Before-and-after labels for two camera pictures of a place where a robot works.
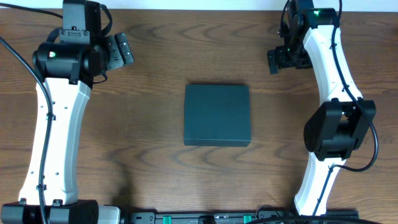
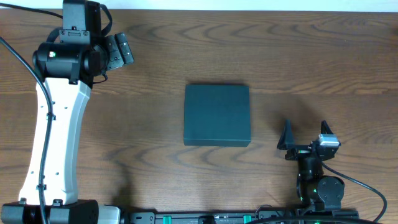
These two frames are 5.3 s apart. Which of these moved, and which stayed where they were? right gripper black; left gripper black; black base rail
Moved: right gripper black
Stayed: black base rail; left gripper black
